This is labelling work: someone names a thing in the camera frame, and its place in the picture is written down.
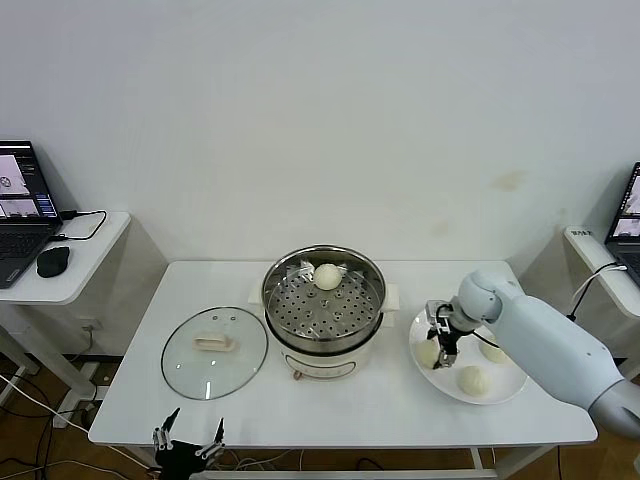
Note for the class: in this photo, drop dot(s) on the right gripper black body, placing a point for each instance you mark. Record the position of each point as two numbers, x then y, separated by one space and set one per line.
450 337

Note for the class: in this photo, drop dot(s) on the cream electric cooker base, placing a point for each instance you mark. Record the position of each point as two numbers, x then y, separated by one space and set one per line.
325 362

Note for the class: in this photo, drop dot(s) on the perforated steel steamer tray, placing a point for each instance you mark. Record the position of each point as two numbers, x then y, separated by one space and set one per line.
300 310

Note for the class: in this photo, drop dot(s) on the stainless steel steamer pot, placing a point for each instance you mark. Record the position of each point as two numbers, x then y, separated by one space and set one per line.
350 341

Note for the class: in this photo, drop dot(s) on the open black laptop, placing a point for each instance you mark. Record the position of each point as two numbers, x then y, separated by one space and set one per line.
627 220
25 240

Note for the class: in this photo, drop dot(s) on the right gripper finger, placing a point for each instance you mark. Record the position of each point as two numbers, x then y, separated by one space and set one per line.
447 361
433 335

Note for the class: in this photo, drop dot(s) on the white steamed baozi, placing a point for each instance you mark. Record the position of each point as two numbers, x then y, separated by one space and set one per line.
474 382
426 354
494 354
327 276

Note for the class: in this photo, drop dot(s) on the white table frame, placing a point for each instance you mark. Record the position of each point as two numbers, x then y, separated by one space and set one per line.
350 472

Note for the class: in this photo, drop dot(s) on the black computer mouse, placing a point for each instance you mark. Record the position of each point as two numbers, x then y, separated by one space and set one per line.
52 261

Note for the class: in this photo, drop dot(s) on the white labelled box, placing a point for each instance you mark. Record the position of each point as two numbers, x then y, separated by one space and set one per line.
582 234

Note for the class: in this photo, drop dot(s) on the white round plate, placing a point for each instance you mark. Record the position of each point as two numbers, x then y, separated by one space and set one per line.
450 390

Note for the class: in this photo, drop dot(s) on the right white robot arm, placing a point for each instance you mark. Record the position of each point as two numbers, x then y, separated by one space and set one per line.
540 330

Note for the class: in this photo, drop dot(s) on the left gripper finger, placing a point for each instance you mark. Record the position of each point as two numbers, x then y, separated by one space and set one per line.
165 432
216 440

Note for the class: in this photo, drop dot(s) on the grey floor power strip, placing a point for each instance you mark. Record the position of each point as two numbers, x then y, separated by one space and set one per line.
75 414

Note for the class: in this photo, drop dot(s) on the round glass lid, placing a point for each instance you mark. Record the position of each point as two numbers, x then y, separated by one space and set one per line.
215 367

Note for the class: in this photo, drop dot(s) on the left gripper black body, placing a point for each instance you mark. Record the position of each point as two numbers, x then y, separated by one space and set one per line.
182 457

